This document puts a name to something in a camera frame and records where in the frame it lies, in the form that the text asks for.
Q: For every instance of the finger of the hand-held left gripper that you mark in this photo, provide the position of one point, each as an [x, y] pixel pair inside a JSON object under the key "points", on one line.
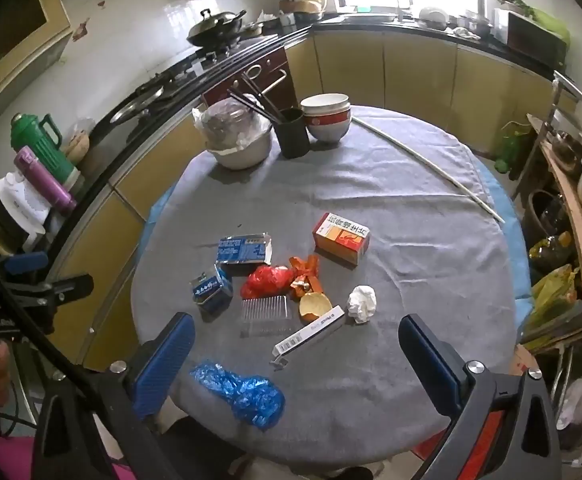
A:
{"points": [[63, 286], [26, 263]]}

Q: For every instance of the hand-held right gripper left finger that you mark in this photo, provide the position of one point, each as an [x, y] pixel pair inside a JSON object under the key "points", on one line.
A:
{"points": [[166, 360]]}

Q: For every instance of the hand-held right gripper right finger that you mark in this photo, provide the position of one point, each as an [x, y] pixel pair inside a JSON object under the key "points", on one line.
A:
{"points": [[431, 360]]}

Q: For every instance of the blue plastic bag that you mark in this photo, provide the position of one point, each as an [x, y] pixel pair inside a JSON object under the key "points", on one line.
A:
{"points": [[241, 391]]}

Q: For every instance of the small blue box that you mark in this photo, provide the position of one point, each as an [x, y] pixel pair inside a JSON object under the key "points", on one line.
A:
{"points": [[212, 290]]}

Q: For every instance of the white tissue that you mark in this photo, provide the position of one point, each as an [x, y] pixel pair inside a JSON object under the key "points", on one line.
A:
{"points": [[362, 303]]}

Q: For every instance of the clear plastic container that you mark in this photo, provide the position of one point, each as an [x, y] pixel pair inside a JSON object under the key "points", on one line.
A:
{"points": [[266, 316]]}

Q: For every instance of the long white box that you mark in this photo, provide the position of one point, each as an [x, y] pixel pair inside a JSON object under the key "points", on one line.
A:
{"points": [[308, 334]]}

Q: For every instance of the red plastic wrapper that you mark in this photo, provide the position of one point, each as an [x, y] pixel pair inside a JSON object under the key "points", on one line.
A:
{"points": [[266, 282]]}

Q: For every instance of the blue toothpaste box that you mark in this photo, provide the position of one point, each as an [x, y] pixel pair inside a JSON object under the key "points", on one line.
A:
{"points": [[241, 249]]}

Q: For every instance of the orange snack wrapper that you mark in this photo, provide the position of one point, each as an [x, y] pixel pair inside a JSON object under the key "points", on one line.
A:
{"points": [[305, 275]]}

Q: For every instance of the red and white medicine box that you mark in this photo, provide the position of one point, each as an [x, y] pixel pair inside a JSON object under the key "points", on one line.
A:
{"points": [[341, 237]]}

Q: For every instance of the person's left forearm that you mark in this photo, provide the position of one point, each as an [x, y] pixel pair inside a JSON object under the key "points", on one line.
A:
{"points": [[1, 460]]}

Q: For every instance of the white electric kettle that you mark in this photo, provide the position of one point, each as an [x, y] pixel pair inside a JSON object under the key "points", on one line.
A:
{"points": [[13, 207]]}

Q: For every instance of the purple bottle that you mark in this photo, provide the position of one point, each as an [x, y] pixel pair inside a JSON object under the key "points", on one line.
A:
{"points": [[43, 178]]}

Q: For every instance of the grey tablecloth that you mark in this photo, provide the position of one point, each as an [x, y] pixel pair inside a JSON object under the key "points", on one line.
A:
{"points": [[371, 260]]}

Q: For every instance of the brown round container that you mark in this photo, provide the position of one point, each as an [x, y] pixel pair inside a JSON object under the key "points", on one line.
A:
{"points": [[76, 146]]}

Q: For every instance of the green thermos jug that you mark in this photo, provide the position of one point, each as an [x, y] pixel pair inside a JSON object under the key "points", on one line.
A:
{"points": [[33, 132]]}

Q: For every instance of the yellow plastic bag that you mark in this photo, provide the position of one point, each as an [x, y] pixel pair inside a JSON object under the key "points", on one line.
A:
{"points": [[553, 297]]}

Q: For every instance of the blue table cover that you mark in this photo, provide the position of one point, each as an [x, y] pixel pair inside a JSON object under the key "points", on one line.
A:
{"points": [[515, 240]]}

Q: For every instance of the white plastic bag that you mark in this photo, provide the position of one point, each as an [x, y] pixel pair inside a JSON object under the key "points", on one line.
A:
{"points": [[578, 406]]}

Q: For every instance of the cooking oil bottle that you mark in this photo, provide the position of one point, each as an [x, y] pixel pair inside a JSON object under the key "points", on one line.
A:
{"points": [[551, 251]]}

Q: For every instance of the dark bucket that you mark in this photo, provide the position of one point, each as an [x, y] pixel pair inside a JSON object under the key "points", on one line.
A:
{"points": [[541, 212]]}

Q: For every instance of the wooden shelf board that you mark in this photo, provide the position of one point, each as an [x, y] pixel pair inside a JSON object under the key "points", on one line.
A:
{"points": [[581, 245]]}

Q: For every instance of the long white stick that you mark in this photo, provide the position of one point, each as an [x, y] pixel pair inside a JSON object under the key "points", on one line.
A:
{"points": [[421, 162]]}

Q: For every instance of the green plastic bottle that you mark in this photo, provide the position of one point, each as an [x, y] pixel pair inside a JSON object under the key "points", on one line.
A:
{"points": [[508, 152]]}

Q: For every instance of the black gas stove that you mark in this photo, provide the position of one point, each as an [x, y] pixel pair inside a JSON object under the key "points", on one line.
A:
{"points": [[171, 87]]}

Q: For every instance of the clear plastic bag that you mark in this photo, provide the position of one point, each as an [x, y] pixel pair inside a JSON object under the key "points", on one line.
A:
{"points": [[226, 120]]}

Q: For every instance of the dark metal pot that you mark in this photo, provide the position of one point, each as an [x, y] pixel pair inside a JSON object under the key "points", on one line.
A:
{"points": [[566, 151]]}

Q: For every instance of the white bowl with red pattern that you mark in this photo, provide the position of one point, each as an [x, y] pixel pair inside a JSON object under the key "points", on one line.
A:
{"points": [[327, 127]]}

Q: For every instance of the black chopstick holder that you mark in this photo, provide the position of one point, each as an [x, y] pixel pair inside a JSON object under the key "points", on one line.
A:
{"points": [[293, 135]]}

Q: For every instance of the plain white bowl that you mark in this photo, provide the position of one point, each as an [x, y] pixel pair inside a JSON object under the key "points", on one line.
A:
{"points": [[326, 102]]}

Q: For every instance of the yellow base cabinets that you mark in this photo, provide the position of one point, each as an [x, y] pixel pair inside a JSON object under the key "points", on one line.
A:
{"points": [[421, 77]]}

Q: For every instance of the dark red built-in cabinet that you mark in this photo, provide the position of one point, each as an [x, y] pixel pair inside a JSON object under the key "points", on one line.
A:
{"points": [[268, 80]]}

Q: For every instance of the black wok with lid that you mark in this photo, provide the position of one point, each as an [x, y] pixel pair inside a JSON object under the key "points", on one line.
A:
{"points": [[216, 26]]}

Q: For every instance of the metal storage rack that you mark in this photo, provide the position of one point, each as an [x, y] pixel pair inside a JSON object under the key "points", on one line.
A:
{"points": [[566, 85]]}

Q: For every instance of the dark microwave oven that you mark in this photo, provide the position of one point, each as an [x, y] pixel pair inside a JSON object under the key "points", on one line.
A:
{"points": [[536, 42]]}

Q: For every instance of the green vegetables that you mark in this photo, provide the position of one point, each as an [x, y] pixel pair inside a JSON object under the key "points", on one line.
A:
{"points": [[548, 20]]}

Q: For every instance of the yellow countertop container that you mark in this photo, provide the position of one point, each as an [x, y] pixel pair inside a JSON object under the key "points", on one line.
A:
{"points": [[306, 7]]}

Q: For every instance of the yellow glass-door wall cabinet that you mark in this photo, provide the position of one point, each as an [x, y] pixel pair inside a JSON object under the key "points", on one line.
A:
{"points": [[16, 25]]}

